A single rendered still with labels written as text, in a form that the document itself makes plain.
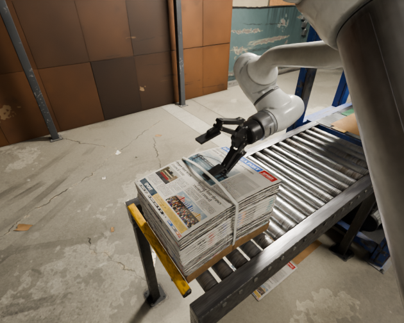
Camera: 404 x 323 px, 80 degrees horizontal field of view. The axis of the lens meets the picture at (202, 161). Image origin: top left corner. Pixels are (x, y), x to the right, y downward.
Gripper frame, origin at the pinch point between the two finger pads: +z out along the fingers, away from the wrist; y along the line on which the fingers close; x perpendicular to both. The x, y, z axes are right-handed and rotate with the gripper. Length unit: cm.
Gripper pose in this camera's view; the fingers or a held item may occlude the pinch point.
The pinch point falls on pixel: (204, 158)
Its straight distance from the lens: 70.9
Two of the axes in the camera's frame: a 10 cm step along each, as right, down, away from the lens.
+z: -8.0, 4.7, -3.7
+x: -5.8, -4.6, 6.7
